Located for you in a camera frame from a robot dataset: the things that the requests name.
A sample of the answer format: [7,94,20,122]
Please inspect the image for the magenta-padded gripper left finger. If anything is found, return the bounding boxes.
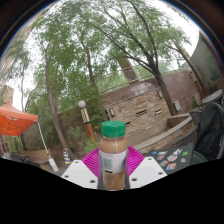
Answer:
[61,146,100,190]

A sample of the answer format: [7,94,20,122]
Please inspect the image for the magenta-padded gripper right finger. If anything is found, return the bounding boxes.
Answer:
[127,145,168,190]

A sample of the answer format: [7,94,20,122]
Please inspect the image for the green-capped brown drink bottle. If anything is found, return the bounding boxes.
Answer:
[98,120,129,192]

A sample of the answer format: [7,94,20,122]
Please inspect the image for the blue yellow striped cone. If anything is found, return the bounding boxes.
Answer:
[62,148,72,165]

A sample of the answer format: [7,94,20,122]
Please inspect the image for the grey wicker chair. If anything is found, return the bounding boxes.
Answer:
[169,124,224,166]

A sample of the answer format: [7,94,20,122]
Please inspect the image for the slanting thin-trunk tree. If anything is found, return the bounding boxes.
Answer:
[29,9,101,161]

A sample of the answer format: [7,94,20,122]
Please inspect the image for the black jacket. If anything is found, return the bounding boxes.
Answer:
[193,101,224,161]

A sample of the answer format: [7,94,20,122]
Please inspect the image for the orange canopy on white pole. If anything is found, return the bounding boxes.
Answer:
[0,101,59,173]

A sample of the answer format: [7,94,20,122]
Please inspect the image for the forked dark-trunk tree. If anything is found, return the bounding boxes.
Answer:
[83,0,201,118]

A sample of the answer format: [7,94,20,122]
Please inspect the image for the round dark patio table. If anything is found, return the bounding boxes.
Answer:
[201,89,224,106]

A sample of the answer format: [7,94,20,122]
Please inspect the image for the globe-topped wooden lamp post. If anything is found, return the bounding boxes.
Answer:
[77,99,98,143]

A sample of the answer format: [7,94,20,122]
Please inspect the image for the grey wall utility box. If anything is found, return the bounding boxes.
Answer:
[173,99,183,113]

